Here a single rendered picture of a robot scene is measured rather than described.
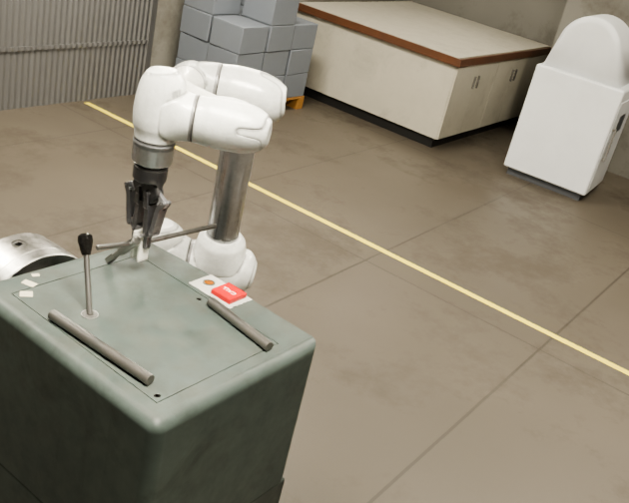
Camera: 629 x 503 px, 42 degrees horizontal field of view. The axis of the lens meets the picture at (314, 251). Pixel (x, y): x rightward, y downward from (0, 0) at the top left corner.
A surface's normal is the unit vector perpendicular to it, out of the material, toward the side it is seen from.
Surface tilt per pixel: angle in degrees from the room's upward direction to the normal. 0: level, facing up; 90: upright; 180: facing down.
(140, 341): 0
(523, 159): 90
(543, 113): 90
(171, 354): 0
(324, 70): 90
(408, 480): 0
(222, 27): 90
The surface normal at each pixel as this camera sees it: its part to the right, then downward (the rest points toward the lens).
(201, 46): -0.56, 0.25
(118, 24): 0.79, 0.41
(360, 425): 0.21, -0.88
